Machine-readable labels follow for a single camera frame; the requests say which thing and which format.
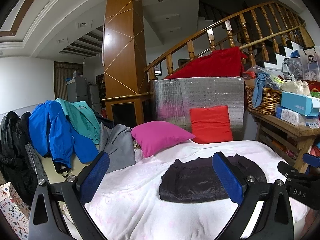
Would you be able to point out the silver foil board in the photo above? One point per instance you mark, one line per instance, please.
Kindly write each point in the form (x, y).
(200, 92)

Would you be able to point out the white patterned tissue pack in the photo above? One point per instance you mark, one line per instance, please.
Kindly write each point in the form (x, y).
(290, 116)

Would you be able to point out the magenta pillow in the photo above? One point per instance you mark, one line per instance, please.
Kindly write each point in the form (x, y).
(160, 137)

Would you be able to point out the clear plastic bag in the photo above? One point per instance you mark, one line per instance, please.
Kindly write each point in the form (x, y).
(252, 73)

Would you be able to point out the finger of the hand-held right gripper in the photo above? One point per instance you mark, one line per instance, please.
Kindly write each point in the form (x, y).
(311, 160)
(287, 170)

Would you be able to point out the brown curtain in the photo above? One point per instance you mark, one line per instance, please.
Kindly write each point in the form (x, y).
(60, 80)

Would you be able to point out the light blue box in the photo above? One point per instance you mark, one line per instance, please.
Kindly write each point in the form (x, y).
(297, 103)

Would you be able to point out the plastic bag with dark contents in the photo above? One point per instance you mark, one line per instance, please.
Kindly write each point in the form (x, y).
(292, 67)

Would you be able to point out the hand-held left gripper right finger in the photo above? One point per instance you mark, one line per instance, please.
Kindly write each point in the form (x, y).
(228, 180)

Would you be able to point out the grey garment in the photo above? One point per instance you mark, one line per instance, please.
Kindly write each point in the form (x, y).
(120, 145)

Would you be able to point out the grey checkered cloth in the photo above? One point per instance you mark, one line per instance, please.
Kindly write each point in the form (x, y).
(36, 162)

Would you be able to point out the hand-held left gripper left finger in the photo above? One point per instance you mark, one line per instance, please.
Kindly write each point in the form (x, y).
(93, 175)

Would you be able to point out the wooden pillar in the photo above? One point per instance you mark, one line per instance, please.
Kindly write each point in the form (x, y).
(122, 55)

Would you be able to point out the dark framed picture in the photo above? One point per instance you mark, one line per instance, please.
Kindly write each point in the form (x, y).
(183, 63)

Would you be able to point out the red pillow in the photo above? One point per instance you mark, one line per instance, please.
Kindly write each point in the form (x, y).
(210, 125)

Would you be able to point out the large grey refrigerator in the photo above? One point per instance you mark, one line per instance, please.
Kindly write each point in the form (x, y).
(76, 90)

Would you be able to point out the small framed picture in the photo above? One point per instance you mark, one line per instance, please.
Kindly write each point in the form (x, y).
(158, 70)

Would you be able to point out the person's right forearm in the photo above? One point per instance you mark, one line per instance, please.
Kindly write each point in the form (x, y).
(313, 217)

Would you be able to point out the black shiny jacket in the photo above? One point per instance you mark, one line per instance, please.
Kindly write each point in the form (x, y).
(15, 155)

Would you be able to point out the wicker basket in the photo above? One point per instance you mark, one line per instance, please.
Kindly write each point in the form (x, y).
(267, 102)

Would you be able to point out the blue cloth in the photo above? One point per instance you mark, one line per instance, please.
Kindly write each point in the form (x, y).
(260, 85)

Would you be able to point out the black puffer jacket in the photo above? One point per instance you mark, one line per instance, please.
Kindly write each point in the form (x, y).
(190, 180)

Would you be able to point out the white blanket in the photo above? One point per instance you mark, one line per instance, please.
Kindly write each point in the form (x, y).
(137, 205)

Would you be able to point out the blue jacket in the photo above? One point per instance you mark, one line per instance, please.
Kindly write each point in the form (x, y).
(55, 130)

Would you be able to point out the teal jacket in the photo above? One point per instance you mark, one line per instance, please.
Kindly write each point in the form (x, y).
(82, 117)

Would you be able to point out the patterned paper gift bag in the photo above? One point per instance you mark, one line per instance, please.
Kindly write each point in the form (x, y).
(12, 212)

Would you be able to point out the wooden stair railing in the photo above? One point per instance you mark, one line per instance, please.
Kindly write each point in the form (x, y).
(243, 30)

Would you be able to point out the clear plastic storage box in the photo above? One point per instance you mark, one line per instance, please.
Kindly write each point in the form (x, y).
(312, 65)

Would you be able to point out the staircase steps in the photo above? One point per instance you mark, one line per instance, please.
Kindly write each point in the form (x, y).
(271, 63)

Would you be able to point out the small grey refrigerator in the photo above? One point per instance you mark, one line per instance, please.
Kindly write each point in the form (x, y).
(93, 95)

